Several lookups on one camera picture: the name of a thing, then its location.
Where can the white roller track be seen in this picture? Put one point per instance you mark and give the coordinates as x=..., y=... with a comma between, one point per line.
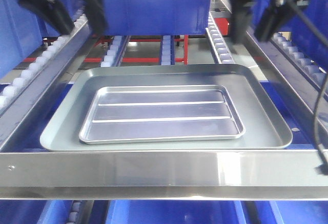
x=19, y=83
x=219, y=49

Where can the blue crate left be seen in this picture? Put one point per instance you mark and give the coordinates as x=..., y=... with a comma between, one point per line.
x=20, y=35

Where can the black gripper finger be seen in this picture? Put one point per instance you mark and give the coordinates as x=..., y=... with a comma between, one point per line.
x=240, y=19
x=51, y=11
x=272, y=19
x=94, y=12

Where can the white roller track left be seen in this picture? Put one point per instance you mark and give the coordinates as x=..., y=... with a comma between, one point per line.
x=19, y=83

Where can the small silver ribbed tray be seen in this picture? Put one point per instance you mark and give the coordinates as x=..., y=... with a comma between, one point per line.
x=160, y=113

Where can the steel front shelf bar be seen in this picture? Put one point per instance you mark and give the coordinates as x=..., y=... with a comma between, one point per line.
x=196, y=175

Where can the white roller track right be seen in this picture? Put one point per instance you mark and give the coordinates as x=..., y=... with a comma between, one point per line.
x=219, y=49

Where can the large grey tray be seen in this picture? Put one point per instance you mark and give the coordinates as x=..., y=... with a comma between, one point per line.
x=264, y=126

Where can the blue crate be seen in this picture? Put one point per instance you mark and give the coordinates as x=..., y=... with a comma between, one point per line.
x=156, y=17
x=20, y=35

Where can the blue crate centre back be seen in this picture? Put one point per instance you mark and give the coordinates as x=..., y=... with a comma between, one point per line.
x=156, y=17

